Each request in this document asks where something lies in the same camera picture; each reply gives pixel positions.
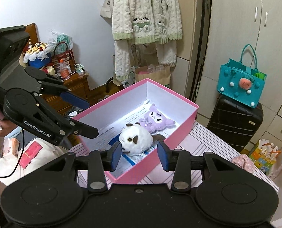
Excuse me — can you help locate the blue flower basket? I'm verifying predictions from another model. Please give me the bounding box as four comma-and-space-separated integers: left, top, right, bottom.
23, 42, 53, 68

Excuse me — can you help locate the white canvas tote bag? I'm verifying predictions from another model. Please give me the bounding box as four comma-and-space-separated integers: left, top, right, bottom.
100, 0, 114, 19

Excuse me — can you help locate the black suitcase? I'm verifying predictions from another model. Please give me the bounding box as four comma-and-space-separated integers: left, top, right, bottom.
206, 95, 264, 152

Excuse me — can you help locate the white brown plush dog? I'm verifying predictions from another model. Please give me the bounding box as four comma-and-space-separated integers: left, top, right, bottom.
119, 123, 165, 156

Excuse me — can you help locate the colourful gift bag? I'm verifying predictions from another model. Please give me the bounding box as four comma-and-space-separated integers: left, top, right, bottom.
249, 139, 281, 174

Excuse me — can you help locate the purple plush toy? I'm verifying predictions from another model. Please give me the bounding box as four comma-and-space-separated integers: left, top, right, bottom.
138, 104, 176, 133

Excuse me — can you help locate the teal felt tote bag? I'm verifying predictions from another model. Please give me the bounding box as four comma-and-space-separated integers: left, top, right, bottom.
217, 44, 267, 108

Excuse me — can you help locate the striped white tablecloth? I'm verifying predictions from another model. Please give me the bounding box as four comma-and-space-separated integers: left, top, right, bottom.
69, 122, 279, 193

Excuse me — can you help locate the pink floral scrunchie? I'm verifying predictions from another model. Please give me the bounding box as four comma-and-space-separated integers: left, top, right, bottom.
231, 154, 256, 174

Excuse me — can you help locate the orange drink bottle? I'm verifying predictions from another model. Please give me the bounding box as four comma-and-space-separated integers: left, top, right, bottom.
60, 59, 70, 80

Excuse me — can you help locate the cream knitted cardigan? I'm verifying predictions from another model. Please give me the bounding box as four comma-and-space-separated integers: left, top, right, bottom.
112, 0, 183, 81

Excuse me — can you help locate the woven red handbag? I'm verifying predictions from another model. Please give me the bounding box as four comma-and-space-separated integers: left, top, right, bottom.
51, 42, 76, 73

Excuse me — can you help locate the cream wardrobe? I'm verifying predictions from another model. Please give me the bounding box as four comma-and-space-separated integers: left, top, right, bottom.
196, 0, 282, 150

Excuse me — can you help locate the brown paper bag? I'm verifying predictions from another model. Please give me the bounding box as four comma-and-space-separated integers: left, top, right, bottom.
135, 64, 171, 88

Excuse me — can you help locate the black cable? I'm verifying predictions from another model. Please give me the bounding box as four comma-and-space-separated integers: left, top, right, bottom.
0, 127, 25, 179

